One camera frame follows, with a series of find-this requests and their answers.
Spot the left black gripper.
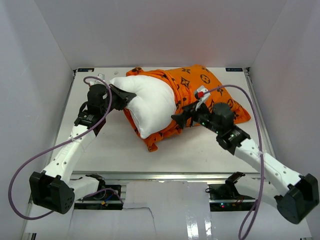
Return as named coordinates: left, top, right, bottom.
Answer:
left=101, top=83, right=136, bottom=115

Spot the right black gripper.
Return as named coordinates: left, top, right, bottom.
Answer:
left=171, top=100, right=222, bottom=135

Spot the orange patterned pillowcase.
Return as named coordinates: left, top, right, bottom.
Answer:
left=123, top=64, right=251, bottom=152

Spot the white pillow insert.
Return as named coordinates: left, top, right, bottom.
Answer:
left=109, top=75, right=177, bottom=139

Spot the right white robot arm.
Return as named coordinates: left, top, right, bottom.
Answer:
left=171, top=101, right=320, bottom=225

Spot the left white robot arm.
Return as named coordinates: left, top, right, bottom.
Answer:
left=29, top=84, right=136, bottom=214

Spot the left blue corner label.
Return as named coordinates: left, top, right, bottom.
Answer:
left=77, top=67, right=95, bottom=73

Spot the blue corner label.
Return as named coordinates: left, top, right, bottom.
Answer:
left=225, top=67, right=243, bottom=72
left=77, top=67, right=95, bottom=73

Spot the right blue corner label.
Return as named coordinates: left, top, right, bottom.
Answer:
left=225, top=67, right=243, bottom=72

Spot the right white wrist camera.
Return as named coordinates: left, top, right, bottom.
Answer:
left=194, top=85, right=209, bottom=111

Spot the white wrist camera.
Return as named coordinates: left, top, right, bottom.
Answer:
left=89, top=73, right=105, bottom=86
left=194, top=85, right=209, bottom=111

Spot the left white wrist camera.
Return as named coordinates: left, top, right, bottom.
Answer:
left=89, top=73, right=105, bottom=86

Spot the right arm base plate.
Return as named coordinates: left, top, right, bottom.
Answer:
left=205, top=172, right=256, bottom=212

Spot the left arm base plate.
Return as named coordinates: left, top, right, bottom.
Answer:
left=80, top=174, right=123, bottom=211

